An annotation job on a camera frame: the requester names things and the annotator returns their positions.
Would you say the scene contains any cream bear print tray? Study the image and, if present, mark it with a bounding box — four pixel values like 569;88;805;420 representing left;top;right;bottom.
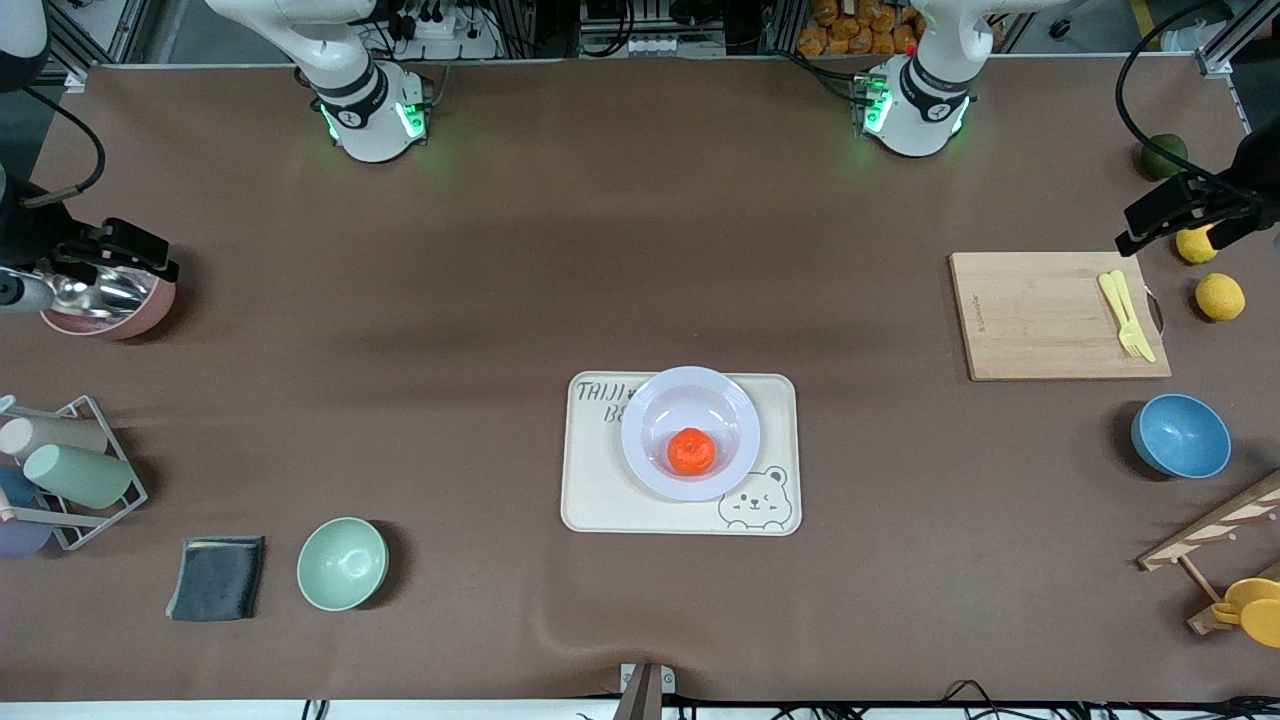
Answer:
560;372;803;537

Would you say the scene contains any dark green lime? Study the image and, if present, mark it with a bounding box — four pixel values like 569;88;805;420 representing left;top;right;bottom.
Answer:
1141;133;1189;181

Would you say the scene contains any shiny metal scoop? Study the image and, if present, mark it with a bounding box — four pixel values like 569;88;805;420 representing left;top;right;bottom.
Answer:
45;272;153;321

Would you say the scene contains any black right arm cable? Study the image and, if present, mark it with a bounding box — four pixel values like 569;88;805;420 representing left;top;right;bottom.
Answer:
20;85;107;208

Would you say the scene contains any yellow plastic knife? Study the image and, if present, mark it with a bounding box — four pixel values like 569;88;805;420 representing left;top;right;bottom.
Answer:
1098;273;1136;346

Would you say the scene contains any pink bowl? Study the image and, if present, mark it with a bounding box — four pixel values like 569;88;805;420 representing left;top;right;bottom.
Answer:
38;265;178;342

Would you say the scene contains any beige cup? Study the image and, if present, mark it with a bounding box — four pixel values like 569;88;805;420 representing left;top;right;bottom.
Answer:
0;415;109;459

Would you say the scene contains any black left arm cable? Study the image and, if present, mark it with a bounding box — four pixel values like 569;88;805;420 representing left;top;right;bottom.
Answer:
1114;0;1280;187

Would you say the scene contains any dark grey folded cloth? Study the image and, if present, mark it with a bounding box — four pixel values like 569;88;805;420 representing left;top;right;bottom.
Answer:
165;536;267;623

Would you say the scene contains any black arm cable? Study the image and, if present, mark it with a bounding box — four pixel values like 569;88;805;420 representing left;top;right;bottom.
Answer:
1114;0;1280;187
20;85;107;208

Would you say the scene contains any blue bowl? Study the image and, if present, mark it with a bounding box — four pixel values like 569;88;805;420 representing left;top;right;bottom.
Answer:
1131;393;1233;480

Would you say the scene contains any mint green cup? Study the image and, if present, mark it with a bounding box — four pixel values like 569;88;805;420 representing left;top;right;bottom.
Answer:
22;443;136;510

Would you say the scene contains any orange fruit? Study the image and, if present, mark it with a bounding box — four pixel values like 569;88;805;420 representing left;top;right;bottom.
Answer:
667;428;718;477

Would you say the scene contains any white power strip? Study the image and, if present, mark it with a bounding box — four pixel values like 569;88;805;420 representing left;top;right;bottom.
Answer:
395;0;501;61

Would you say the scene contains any grey wire cup rack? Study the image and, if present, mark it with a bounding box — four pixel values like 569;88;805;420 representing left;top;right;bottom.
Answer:
0;395;149;552

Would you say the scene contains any wooden cutting board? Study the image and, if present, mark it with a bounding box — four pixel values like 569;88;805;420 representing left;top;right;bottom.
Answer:
948;251;1173;382

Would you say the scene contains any purple cup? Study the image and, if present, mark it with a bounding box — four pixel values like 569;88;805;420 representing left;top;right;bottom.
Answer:
0;518;53;559

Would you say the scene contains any pile of orange bread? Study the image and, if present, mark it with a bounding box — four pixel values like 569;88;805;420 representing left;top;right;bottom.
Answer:
797;0;926;57

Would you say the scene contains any yellow mug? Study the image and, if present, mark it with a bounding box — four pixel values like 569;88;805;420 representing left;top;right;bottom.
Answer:
1210;577;1280;649

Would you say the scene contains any wooden mug rack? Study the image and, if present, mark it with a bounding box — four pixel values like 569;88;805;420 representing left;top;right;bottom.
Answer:
1137;470;1280;636

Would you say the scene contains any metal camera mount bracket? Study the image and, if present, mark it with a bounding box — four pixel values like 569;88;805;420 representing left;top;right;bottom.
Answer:
612;662;676;720

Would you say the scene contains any mint green bowl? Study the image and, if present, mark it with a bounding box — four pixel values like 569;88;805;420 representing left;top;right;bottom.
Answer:
296;516;390;612

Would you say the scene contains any pale lavender plate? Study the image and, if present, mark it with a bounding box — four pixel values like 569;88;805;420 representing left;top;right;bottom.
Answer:
621;366;763;503

